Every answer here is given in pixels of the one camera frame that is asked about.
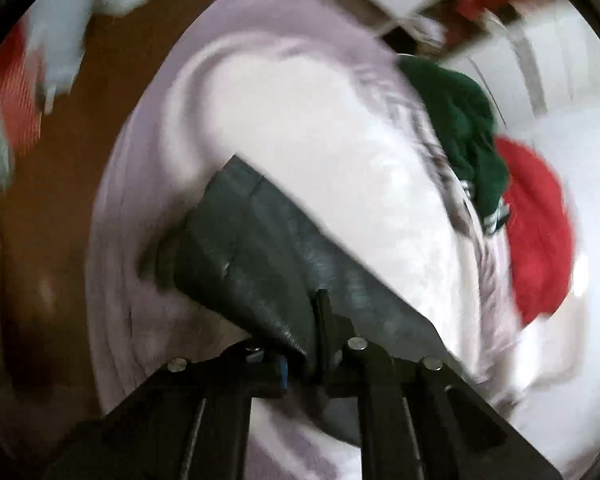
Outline black leather jacket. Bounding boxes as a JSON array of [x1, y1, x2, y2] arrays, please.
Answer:
[[139, 154, 464, 449]]

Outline red duvet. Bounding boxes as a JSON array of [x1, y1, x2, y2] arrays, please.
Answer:
[[495, 136, 574, 325]]

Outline green striped garment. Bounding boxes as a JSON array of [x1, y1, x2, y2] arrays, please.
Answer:
[[396, 55, 509, 235]]

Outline floral purple bed blanket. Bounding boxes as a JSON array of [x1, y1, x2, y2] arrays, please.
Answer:
[[85, 0, 518, 479]]

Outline white sliding wardrobe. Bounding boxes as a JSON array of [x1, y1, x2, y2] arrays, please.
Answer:
[[441, 0, 600, 130]]

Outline white plastic bag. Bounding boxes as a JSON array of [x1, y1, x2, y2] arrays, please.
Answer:
[[26, 0, 149, 114]]

